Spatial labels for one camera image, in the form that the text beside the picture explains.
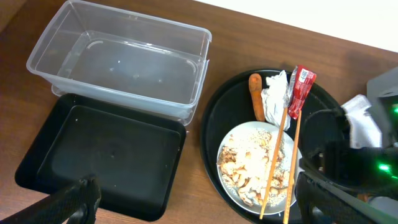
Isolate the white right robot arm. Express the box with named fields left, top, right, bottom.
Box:
left=299, top=68, right=397, bottom=200

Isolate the white napkin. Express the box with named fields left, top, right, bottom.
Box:
left=261, top=70, right=289, bottom=128

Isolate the orange carrot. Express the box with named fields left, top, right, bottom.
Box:
left=249, top=73, right=266, bottom=122

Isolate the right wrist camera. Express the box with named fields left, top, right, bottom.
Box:
left=341, top=95, right=382, bottom=149

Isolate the red snack wrapper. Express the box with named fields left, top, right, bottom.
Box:
left=287, top=65, right=317, bottom=119

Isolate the black rectangular tray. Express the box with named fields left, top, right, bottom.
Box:
left=15, top=94, right=186, bottom=222

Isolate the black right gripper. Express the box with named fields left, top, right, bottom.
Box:
left=300, top=108, right=397, bottom=199

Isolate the round black tray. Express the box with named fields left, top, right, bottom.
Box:
left=200, top=68, right=352, bottom=224

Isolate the clear plastic bin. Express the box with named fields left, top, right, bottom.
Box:
left=26, top=1, right=212, bottom=125

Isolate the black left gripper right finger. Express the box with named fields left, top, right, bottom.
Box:
left=295, top=172, right=379, bottom=224

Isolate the wooden chopstick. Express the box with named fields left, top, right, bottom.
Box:
left=259, top=107, right=288, bottom=220
left=283, top=111, right=302, bottom=224

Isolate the grey plate with food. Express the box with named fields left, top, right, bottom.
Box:
left=216, top=121, right=294, bottom=216

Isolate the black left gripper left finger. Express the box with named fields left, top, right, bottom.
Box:
left=1, top=175, right=101, bottom=224

